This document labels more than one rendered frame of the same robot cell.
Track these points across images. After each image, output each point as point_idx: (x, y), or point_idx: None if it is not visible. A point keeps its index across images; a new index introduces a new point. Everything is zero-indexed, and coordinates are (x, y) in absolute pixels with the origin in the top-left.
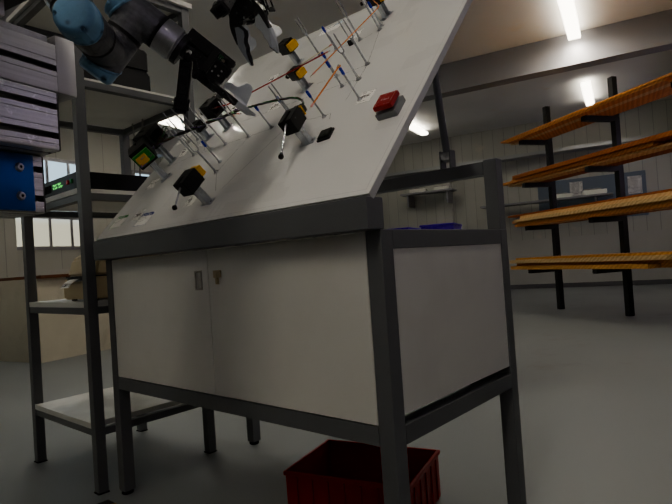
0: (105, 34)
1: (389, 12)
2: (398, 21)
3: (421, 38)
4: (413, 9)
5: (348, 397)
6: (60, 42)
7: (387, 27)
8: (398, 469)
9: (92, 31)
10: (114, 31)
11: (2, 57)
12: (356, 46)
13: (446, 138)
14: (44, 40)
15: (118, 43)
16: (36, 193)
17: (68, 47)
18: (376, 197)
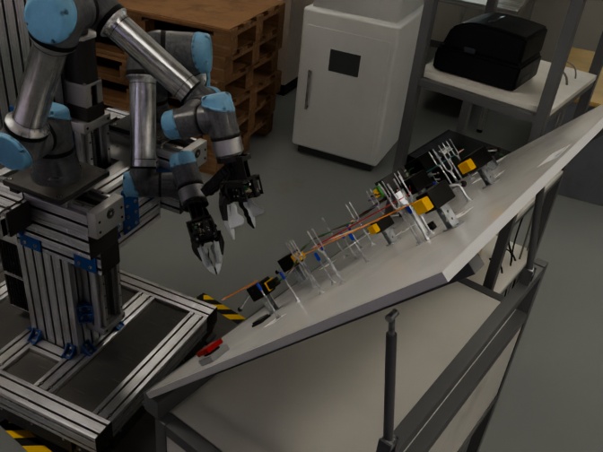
0: (144, 194)
1: (451, 226)
2: (405, 256)
3: (308, 314)
4: (411, 257)
5: None
6: (88, 215)
7: (410, 250)
8: None
9: (130, 195)
10: (162, 185)
11: (66, 221)
12: (327, 261)
13: (384, 426)
14: (87, 211)
15: (166, 192)
16: (98, 267)
17: (91, 217)
18: (152, 399)
